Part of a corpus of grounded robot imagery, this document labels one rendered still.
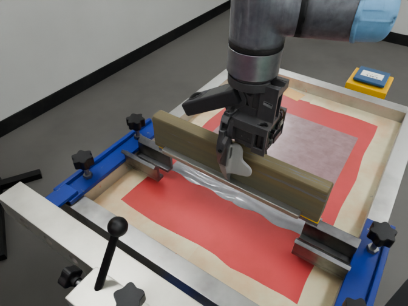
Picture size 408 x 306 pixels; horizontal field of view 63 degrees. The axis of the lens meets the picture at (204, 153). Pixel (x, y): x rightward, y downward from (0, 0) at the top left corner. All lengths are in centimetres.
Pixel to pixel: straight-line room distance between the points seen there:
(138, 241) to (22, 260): 136
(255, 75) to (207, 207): 36
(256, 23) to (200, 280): 41
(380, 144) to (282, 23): 63
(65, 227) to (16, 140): 208
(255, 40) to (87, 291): 40
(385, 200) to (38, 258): 161
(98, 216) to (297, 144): 53
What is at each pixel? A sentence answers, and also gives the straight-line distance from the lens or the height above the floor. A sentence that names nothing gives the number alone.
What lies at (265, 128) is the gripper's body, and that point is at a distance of 50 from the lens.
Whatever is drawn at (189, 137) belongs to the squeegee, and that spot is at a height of 113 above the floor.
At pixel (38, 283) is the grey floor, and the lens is 187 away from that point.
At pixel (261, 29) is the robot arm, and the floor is 137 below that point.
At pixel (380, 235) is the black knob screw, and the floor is 106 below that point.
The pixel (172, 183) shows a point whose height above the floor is 95.
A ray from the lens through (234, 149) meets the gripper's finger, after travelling 56.
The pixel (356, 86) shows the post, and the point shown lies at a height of 95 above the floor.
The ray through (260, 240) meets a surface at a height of 95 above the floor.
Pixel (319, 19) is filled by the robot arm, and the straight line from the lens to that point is 44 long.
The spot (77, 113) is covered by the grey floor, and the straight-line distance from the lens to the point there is 279.
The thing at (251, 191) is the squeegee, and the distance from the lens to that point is 61.
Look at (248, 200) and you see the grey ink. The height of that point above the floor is 96.
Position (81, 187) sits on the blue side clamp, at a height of 100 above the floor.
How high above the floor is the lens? 153
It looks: 42 degrees down
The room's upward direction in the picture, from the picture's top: 1 degrees clockwise
